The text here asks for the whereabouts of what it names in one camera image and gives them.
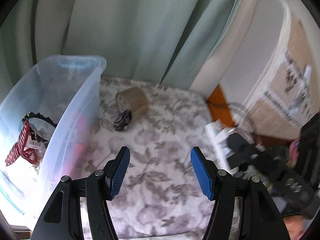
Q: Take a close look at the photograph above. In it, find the white power strip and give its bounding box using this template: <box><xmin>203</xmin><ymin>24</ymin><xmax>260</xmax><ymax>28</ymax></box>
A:
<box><xmin>204</xmin><ymin>120</ymin><xmax>239</xmax><ymax>175</ymax></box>

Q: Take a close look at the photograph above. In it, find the black multiport charger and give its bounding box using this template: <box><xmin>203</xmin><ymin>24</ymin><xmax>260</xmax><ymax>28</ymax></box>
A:
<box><xmin>227</xmin><ymin>133</ymin><xmax>259</xmax><ymax>169</ymax></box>

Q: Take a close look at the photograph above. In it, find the black toy car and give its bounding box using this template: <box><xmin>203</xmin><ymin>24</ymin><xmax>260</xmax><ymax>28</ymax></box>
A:
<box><xmin>113</xmin><ymin>109</ymin><xmax>132</xmax><ymax>132</ymax></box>

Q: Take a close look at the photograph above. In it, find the floral white blanket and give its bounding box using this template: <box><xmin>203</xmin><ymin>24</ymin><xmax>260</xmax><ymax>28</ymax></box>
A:
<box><xmin>82</xmin><ymin>77</ymin><xmax>216</xmax><ymax>239</ymax></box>

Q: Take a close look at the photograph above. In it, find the brown packing tape roll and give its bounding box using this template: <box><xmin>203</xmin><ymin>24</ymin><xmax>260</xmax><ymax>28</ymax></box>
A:
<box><xmin>115</xmin><ymin>87</ymin><xmax>149</xmax><ymax>121</ymax></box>

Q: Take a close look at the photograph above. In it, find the red hair claw clip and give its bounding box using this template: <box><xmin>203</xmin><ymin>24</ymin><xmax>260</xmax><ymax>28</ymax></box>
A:
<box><xmin>5</xmin><ymin>121</ymin><xmax>38</xmax><ymax>166</ymax></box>

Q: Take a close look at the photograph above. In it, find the clear plastic storage bin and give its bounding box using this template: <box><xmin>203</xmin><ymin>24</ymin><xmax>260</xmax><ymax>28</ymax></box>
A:
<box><xmin>1</xmin><ymin>55</ymin><xmax>106</xmax><ymax>222</ymax></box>

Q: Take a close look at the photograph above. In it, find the black clover headband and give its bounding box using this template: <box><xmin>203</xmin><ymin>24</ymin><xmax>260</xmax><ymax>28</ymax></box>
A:
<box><xmin>22</xmin><ymin>112</ymin><xmax>57</xmax><ymax>148</ymax></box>

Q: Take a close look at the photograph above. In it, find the cardboard box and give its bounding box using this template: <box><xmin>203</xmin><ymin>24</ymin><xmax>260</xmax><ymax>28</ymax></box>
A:
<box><xmin>249</xmin><ymin>15</ymin><xmax>319</xmax><ymax>140</ymax></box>

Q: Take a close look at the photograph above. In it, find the green curtain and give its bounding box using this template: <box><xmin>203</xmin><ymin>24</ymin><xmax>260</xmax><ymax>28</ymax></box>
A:
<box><xmin>1</xmin><ymin>0</ymin><xmax>241</xmax><ymax>96</ymax></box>

